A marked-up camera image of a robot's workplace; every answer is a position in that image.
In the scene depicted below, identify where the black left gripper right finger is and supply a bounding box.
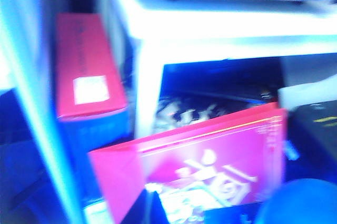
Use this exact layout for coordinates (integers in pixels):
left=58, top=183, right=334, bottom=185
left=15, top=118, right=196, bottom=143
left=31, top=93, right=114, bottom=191
left=152, top=190, right=171, bottom=224

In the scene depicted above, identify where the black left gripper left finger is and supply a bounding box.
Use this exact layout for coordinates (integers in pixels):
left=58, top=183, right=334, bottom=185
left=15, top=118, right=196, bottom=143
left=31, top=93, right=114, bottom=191
left=120, top=190, right=153, bottom=224

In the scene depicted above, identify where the pink printed gift box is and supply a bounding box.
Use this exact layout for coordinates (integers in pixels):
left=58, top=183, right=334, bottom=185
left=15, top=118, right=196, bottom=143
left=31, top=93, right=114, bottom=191
left=88, top=101, right=288, bottom=224

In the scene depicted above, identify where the blue glossy oval object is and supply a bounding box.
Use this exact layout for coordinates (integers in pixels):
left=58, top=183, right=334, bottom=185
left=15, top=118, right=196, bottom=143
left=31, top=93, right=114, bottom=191
left=254, top=178, right=337, bottom=224

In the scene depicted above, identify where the red and blue carton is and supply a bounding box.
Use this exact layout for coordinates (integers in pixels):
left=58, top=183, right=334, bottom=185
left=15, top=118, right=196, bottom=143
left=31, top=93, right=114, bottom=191
left=54, top=13, right=130, bottom=154

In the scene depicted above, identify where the black box yellow print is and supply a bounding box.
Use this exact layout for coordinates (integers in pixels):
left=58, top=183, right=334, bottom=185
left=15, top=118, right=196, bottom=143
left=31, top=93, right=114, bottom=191
left=286, top=99, right=337, bottom=168

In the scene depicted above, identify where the white foam sheet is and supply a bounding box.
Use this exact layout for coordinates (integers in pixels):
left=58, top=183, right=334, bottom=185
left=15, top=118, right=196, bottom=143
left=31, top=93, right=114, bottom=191
left=277, top=75, right=337, bottom=111

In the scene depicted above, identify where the white table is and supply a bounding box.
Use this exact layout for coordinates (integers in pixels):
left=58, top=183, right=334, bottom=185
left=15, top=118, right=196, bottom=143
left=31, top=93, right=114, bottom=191
left=96, top=0, right=337, bottom=140

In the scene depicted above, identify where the grey cardboard sheet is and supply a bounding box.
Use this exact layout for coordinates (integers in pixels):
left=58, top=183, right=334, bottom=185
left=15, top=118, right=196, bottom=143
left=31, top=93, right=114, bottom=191
left=279, top=55, right=337, bottom=88

